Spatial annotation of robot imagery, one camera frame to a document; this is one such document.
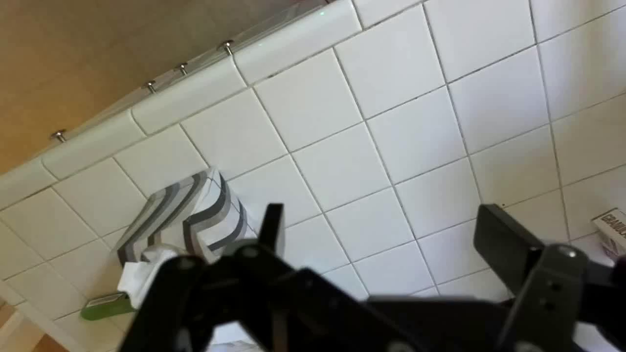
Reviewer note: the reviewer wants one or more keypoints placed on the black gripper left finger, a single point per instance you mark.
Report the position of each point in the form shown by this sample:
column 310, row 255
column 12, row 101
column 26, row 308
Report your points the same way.
column 271, row 228

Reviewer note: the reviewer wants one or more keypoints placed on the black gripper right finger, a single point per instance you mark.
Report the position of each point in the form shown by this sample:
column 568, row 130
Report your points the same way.
column 505, row 238

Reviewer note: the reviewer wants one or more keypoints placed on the crumpled white cloth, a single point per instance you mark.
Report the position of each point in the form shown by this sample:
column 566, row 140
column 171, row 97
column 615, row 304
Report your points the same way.
column 140, row 279

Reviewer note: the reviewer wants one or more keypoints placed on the metal cabinet knob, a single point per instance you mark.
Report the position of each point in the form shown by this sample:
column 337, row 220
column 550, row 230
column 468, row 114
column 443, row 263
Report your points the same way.
column 228, row 46
column 149, row 85
column 183, row 67
column 59, row 136

